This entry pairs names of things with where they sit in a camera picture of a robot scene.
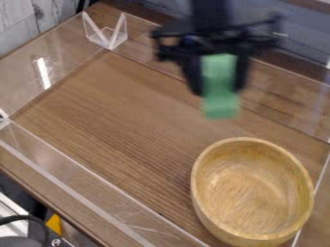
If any yellow warning sticker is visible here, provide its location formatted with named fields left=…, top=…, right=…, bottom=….
left=47, top=213, right=63, bottom=235

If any black cable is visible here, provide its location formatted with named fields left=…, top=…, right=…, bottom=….
left=0, top=214, right=49, bottom=247

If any green rectangular block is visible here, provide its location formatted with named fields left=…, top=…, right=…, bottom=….
left=202, top=54, right=239, bottom=119

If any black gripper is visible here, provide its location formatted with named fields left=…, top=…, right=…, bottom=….
left=151, top=0, right=282, bottom=96

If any brown wooden bowl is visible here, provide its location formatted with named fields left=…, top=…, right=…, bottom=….
left=191, top=137, right=314, bottom=247

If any clear acrylic enclosure wall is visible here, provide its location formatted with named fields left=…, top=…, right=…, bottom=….
left=0, top=14, right=330, bottom=247

